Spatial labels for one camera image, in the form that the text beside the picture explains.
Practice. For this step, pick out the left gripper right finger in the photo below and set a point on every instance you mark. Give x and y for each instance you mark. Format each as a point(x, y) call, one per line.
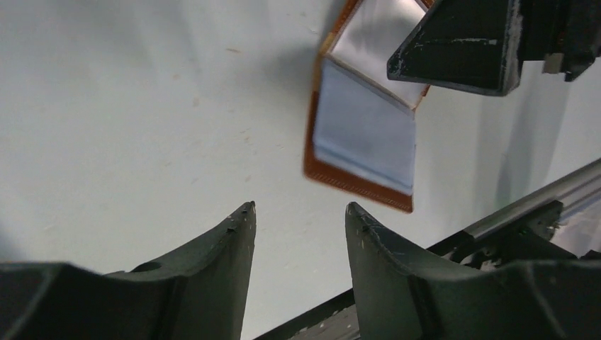
point(446, 291)

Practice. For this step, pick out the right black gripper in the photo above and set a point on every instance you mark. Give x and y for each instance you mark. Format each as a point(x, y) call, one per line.
point(477, 46)

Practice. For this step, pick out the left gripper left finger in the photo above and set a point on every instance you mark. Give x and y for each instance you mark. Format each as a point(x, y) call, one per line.
point(196, 291)

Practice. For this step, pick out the brown leather card holder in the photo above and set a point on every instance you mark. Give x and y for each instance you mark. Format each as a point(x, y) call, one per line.
point(361, 131)

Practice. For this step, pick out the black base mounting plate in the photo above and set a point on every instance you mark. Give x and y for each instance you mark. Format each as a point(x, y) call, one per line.
point(497, 248)

